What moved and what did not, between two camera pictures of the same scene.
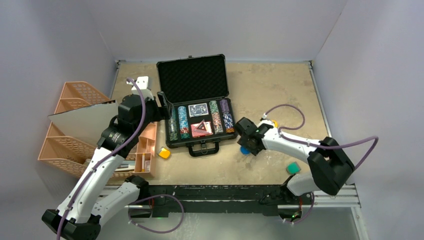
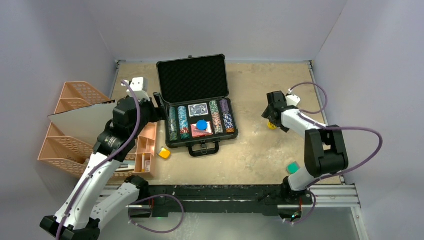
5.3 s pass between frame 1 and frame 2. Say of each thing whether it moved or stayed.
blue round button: moved
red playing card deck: stayed
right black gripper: moved
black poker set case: stayed
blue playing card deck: stayed
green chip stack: stayed
